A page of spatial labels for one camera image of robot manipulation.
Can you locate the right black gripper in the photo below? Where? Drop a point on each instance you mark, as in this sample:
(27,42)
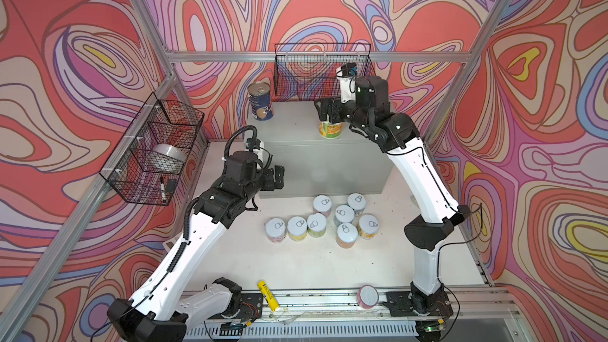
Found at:
(336,104)

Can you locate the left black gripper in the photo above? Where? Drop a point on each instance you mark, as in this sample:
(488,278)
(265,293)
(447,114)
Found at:
(269,184)

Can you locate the green yellow peach can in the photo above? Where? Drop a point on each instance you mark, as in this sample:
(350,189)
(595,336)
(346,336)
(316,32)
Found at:
(330,130)

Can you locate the pink label can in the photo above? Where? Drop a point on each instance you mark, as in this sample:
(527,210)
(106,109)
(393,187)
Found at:
(275,230)

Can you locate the dark blue tin can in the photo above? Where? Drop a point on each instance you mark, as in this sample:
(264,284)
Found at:
(260,100)

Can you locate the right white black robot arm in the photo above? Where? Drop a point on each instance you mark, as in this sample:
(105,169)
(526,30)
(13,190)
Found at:
(364,104)

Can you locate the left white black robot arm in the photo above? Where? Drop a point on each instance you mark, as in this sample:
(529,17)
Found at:
(156,311)

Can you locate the yellow label can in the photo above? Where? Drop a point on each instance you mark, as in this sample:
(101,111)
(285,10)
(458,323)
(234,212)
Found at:
(297,228)
(367,226)

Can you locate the grey metal cabinet box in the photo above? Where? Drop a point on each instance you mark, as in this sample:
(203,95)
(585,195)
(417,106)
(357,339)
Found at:
(315,165)

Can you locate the back left pink can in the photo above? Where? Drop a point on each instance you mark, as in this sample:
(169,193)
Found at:
(323,204)

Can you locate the green label can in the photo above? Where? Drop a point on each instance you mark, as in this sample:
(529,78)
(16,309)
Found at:
(316,224)

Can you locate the center white lid can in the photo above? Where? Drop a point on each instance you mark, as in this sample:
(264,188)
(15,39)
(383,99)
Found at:
(343,214)

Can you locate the white lid can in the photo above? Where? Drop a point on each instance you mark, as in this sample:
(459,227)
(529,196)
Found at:
(358,203)
(343,214)

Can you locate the back right white lid can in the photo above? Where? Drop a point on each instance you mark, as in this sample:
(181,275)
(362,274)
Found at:
(358,203)

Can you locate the silver tape roll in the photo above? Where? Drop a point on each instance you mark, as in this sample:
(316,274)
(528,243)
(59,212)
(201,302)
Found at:
(167,158)

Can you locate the right yellow label can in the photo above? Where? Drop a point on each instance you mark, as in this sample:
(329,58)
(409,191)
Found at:
(367,226)

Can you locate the pink calculator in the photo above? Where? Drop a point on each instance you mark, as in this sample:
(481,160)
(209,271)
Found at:
(170,243)

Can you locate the yellow glue tube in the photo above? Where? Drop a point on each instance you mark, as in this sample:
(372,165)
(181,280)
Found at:
(268,295)

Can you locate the pink tape roll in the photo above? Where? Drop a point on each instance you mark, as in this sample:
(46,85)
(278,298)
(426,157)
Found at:
(367,297)

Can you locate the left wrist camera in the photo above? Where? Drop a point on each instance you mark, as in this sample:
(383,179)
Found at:
(254,144)

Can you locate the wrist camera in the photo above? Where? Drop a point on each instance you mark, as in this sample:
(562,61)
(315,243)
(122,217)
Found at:
(347,71)
(254,144)

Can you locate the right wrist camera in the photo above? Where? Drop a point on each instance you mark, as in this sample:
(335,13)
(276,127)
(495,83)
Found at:
(347,71)

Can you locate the back black wire basket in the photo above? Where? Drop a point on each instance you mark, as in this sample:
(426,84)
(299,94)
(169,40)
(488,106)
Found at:
(307,71)

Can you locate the black wire basket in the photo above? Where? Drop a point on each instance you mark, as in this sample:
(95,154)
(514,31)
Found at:
(150,169)
(307,71)

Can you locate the left black wire basket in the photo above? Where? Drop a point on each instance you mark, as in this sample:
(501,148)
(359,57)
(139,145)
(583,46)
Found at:
(150,169)

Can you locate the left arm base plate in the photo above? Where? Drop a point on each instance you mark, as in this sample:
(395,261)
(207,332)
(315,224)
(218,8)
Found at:
(249,309)

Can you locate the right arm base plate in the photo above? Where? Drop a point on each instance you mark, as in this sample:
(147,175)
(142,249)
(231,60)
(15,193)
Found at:
(404,304)

